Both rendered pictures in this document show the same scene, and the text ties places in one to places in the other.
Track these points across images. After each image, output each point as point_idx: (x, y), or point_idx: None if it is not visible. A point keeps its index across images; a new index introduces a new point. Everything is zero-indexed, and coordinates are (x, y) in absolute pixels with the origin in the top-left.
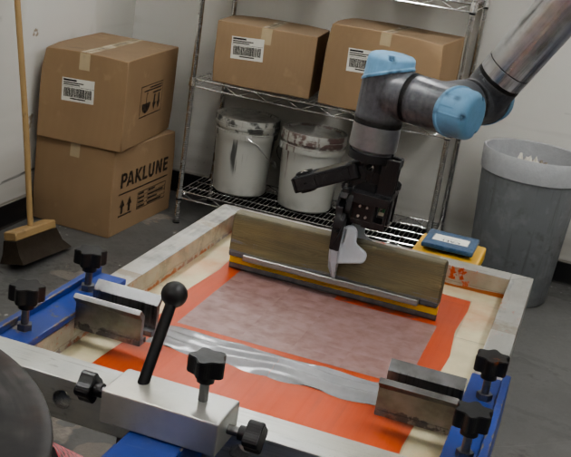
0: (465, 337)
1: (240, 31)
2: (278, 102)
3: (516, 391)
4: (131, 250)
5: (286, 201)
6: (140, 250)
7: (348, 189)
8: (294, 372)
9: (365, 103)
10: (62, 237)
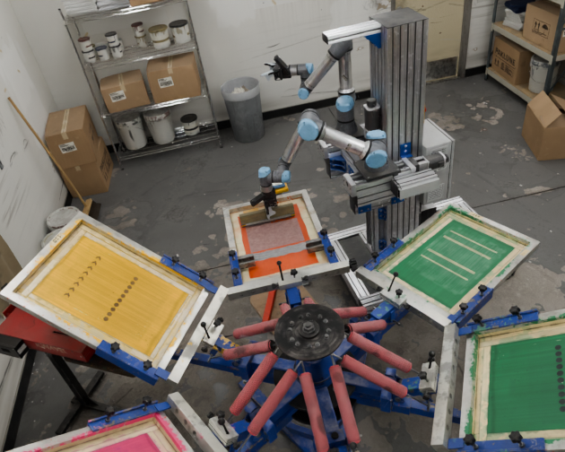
0: (304, 217)
1: (111, 91)
2: None
3: None
4: (121, 192)
5: (160, 142)
6: (124, 190)
7: (265, 201)
8: (284, 251)
9: (263, 183)
10: (92, 200)
